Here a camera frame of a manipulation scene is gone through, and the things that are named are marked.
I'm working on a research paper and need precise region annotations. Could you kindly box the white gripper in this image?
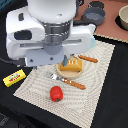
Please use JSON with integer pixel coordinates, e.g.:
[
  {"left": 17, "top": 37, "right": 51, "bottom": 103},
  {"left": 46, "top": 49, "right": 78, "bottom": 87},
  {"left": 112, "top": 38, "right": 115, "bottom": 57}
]
[{"left": 6, "top": 6, "right": 95, "bottom": 67}]

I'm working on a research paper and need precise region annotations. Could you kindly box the yellow toy bread loaf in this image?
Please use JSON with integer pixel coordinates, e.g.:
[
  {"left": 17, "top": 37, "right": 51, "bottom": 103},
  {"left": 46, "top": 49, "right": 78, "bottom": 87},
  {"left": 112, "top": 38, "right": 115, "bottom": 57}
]
[{"left": 60, "top": 59, "right": 83, "bottom": 71}]

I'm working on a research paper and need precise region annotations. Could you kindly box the red toy tomato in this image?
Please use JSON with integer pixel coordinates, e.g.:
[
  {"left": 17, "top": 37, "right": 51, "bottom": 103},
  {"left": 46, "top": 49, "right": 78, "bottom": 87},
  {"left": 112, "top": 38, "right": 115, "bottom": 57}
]
[{"left": 50, "top": 86, "right": 63, "bottom": 102}]

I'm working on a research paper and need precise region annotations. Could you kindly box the grey toy saucepan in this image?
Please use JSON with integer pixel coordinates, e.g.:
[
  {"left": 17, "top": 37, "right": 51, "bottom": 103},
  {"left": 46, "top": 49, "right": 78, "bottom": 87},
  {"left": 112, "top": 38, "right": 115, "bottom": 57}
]
[{"left": 81, "top": 3, "right": 106, "bottom": 25}]

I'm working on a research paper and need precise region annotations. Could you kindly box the yellow toy butter box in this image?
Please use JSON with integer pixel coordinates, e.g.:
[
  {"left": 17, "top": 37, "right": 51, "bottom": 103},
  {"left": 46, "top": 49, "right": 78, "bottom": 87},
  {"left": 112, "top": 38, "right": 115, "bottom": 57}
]
[{"left": 3, "top": 69, "right": 26, "bottom": 87}]

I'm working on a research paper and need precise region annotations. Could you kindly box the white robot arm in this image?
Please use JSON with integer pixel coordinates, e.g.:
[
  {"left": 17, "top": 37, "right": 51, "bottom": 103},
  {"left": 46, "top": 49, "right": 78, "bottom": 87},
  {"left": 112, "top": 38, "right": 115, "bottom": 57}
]
[{"left": 6, "top": 0, "right": 95, "bottom": 67}]

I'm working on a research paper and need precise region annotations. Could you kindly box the round wooden plate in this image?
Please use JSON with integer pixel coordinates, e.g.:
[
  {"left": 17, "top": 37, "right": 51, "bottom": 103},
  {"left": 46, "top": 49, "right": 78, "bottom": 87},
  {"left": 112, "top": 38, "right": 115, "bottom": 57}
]
[{"left": 55, "top": 56, "right": 85, "bottom": 79}]

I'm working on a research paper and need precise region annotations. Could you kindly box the woven beige placemat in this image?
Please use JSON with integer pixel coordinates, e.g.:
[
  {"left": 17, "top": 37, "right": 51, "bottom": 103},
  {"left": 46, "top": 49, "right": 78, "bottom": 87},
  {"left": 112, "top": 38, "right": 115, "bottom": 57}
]
[{"left": 14, "top": 41, "right": 114, "bottom": 128}]

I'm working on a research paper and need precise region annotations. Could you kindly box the beige bowl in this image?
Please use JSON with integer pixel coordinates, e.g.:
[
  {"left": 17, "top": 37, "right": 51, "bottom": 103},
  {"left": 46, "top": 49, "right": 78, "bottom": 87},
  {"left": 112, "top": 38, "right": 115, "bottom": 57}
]
[{"left": 119, "top": 5, "right": 128, "bottom": 30}]

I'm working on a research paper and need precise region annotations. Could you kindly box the toy fork wooden handle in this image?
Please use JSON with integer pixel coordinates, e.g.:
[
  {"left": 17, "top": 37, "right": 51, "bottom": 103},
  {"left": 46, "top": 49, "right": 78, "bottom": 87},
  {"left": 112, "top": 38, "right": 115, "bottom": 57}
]
[{"left": 46, "top": 72, "right": 86, "bottom": 90}]

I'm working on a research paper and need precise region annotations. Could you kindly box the toy knife wooden handle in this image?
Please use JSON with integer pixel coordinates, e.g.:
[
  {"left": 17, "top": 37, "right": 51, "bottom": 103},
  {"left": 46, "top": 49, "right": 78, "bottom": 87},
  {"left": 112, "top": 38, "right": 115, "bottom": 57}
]
[{"left": 78, "top": 55, "right": 98, "bottom": 63}]

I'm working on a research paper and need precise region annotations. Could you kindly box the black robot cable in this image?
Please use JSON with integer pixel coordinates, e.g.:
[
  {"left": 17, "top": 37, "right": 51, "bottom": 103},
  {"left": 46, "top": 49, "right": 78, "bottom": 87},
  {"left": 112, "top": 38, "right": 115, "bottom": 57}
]
[{"left": 0, "top": 56, "right": 28, "bottom": 68}]

